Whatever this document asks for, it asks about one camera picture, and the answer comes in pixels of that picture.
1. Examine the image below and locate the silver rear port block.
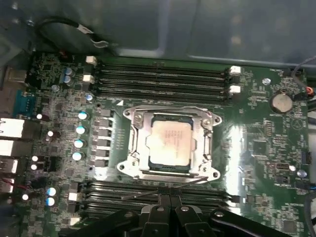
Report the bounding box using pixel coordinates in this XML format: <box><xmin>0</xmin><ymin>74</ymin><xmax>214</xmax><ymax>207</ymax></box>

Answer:
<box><xmin>0</xmin><ymin>158</ymin><xmax>19</xmax><ymax>175</ymax></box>
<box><xmin>0</xmin><ymin>139</ymin><xmax>23</xmax><ymax>157</ymax></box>
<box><xmin>0</xmin><ymin>118</ymin><xmax>26</xmax><ymax>139</ymax></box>
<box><xmin>0</xmin><ymin>177</ymin><xmax>15</xmax><ymax>194</ymax></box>

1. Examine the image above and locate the teal serial port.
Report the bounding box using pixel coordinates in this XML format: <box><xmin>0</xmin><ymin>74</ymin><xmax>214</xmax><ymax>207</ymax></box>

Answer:
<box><xmin>12</xmin><ymin>89</ymin><xmax>37</xmax><ymax>117</ymax></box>

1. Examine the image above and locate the CPU socket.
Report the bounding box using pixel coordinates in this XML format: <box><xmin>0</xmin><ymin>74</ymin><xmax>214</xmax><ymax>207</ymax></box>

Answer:
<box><xmin>116</xmin><ymin>105</ymin><xmax>223</xmax><ymax>185</ymax></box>

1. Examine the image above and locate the thin metal locking lever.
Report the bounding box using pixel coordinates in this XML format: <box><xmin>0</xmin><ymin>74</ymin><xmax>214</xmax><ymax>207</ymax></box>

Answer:
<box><xmin>120</xmin><ymin>176</ymin><xmax>210</xmax><ymax>201</ymax></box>
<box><xmin>123</xmin><ymin>105</ymin><xmax>210</xmax><ymax>117</ymax></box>

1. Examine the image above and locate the black and silver PC case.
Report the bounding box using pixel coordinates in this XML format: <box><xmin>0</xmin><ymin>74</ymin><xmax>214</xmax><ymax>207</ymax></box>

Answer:
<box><xmin>0</xmin><ymin>0</ymin><xmax>316</xmax><ymax>89</ymax></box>

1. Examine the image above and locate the silver coin cell battery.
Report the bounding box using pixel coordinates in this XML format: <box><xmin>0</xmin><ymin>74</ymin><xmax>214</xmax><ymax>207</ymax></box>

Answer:
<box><xmin>270</xmin><ymin>90</ymin><xmax>294</xmax><ymax>115</ymax></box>

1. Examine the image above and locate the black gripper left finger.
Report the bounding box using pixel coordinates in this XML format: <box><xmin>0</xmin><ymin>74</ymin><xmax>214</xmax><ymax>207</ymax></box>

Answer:
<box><xmin>71</xmin><ymin>187</ymin><xmax>171</xmax><ymax>237</ymax></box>

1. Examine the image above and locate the silver topped CPU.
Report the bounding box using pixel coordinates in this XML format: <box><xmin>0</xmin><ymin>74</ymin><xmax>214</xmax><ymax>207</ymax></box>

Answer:
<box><xmin>148</xmin><ymin>113</ymin><xmax>196</xmax><ymax>171</ymax></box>

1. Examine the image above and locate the metal socket cover frame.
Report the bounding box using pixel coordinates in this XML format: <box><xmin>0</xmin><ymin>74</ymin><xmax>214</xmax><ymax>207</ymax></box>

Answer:
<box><xmin>132</xmin><ymin>106</ymin><xmax>215</xmax><ymax>178</ymax></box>

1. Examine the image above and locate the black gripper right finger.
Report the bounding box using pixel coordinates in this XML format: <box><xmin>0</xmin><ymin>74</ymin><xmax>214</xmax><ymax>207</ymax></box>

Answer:
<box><xmin>170</xmin><ymin>187</ymin><xmax>293</xmax><ymax>237</ymax></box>

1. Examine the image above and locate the black looped chassis wire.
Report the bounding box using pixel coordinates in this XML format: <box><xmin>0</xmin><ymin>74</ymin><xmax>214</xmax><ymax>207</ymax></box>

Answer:
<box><xmin>36</xmin><ymin>15</ymin><xmax>111</xmax><ymax>50</ymax></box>

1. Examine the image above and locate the green motherboard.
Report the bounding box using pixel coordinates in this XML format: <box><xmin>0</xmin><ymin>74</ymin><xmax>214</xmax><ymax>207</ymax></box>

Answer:
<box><xmin>0</xmin><ymin>50</ymin><xmax>312</xmax><ymax>237</ymax></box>

